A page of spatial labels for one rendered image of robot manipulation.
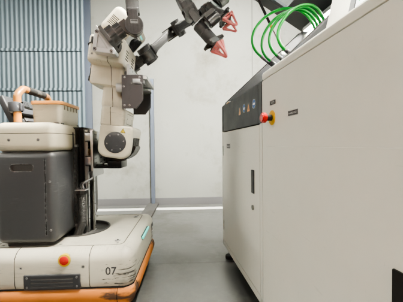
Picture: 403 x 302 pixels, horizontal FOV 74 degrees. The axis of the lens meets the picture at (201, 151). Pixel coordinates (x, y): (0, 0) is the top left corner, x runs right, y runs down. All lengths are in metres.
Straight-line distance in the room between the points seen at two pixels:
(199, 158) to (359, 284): 2.73
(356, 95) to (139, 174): 2.90
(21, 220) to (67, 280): 0.32
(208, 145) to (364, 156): 2.73
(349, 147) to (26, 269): 1.25
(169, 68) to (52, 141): 2.27
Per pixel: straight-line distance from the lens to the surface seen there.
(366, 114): 0.60
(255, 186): 1.14
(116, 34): 1.31
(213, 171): 3.25
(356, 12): 0.67
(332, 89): 0.69
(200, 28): 1.35
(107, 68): 1.46
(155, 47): 1.77
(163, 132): 3.24
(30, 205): 1.36
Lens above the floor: 0.71
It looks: 1 degrees down
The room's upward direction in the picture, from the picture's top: 1 degrees counter-clockwise
